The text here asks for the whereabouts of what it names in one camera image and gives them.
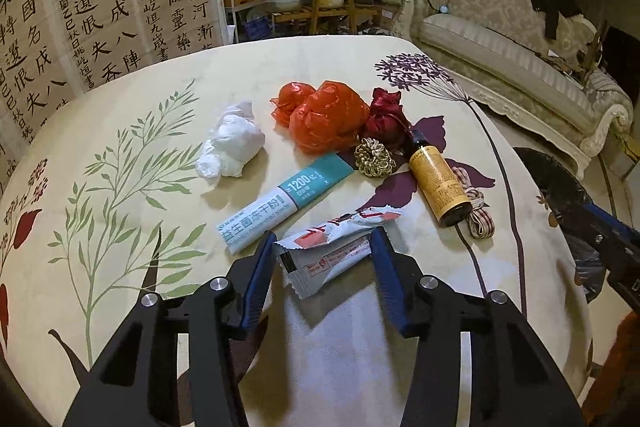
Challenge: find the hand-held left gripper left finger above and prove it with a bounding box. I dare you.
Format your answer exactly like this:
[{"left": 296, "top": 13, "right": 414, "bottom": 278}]
[{"left": 62, "top": 230, "right": 278, "bottom": 427}]

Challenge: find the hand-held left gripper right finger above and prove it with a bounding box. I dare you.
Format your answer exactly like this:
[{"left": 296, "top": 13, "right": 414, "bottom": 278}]
[{"left": 370, "top": 227, "right": 586, "bottom": 427}]

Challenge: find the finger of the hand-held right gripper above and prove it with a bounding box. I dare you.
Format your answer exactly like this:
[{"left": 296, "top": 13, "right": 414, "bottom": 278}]
[
  {"left": 606, "top": 269, "right": 640, "bottom": 304},
  {"left": 580, "top": 201, "right": 640, "bottom": 269}
]

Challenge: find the white and red snack packet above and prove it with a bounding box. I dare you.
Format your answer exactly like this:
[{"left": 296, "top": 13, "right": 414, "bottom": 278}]
[{"left": 274, "top": 205, "right": 403, "bottom": 300}]

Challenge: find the bin with black liner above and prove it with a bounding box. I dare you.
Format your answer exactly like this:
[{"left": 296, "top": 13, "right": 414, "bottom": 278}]
[{"left": 514, "top": 147, "right": 621, "bottom": 303}]

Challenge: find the teal and white sachet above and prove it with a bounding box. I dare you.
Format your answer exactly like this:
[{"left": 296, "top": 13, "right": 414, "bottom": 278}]
[{"left": 216, "top": 154, "right": 355, "bottom": 256}]

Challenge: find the plaid ribbon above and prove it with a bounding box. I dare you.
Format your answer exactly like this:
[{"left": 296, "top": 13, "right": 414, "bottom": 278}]
[{"left": 452, "top": 164, "right": 497, "bottom": 240}]

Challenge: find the brown bottle yellow label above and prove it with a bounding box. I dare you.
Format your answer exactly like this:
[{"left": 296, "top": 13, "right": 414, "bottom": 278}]
[{"left": 404, "top": 130, "right": 473, "bottom": 228}]

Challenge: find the gold braided ornament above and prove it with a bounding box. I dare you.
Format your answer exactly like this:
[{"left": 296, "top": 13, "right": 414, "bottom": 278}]
[{"left": 354, "top": 138, "right": 397, "bottom": 178}]

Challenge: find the white tissue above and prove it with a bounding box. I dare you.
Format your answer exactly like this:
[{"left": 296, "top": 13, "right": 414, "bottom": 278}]
[{"left": 196, "top": 104, "right": 266, "bottom": 178}]

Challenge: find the dark red knotted cloth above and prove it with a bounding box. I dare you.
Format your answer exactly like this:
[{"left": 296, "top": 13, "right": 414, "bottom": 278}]
[{"left": 362, "top": 88, "right": 413, "bottom": 152}]

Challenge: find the orange plastic bag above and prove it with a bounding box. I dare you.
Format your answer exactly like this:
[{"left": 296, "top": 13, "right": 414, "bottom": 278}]
[{"left": 271, "top": 80, "right": 372, "bottom": 156}]

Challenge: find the ornate white sofa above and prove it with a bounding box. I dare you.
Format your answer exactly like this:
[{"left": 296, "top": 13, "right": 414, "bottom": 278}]
[{"left": 375, "top": 0, "right": 636, "bottom": 180}]

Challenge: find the blue crate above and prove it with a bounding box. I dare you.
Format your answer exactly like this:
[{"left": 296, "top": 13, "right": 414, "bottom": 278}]
[{"left": 245, "top": 18, "right": 273, "bottom": 40}]

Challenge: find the white metal rack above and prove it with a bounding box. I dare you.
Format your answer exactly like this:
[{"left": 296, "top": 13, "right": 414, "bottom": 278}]
[{"left": 220, "top": 0, "right": 273, "bottom": 45}]

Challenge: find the calligraphy wall hanging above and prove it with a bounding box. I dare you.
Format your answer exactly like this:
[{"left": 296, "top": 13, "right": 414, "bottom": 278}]
[{"left": 0, "top": 0, "right": 226, "bottom": 188}]

